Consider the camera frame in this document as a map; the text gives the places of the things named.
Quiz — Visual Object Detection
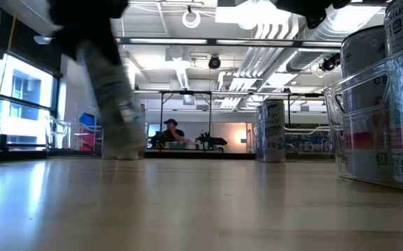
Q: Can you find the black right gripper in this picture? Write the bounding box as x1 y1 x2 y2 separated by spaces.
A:
274 0 352 30

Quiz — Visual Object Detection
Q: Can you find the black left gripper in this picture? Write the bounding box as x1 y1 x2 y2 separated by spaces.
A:
47 0 129 67

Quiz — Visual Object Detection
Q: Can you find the Celsius Arctic Vibe can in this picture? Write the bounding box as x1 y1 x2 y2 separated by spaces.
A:
255 104 264 162
260 99 287 163
78 40 149 162

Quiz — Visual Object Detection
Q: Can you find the black spotlight cluster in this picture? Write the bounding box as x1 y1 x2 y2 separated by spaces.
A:
319 52 342 73

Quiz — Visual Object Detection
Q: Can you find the shelf with coloured bins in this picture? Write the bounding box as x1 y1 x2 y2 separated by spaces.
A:
71 103 103 153

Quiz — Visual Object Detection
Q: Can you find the black beam with light strips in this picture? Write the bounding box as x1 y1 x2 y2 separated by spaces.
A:
116 36 344 48

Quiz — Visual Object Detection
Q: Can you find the person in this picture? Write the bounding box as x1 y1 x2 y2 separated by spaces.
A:
159 118 189 150

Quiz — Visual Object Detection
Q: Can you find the silver ventilation duct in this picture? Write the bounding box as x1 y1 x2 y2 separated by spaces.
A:
284 5 345 73

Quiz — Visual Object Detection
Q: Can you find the black frame workstation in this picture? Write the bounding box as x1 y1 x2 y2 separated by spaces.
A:
257 91 328 126
133 89 257 151

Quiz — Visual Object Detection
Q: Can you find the black dome camera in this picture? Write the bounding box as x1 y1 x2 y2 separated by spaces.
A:
208 54 222 70

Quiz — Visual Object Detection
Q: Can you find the black aluminium table frame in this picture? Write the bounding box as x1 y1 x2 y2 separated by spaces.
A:
0 148 338 164

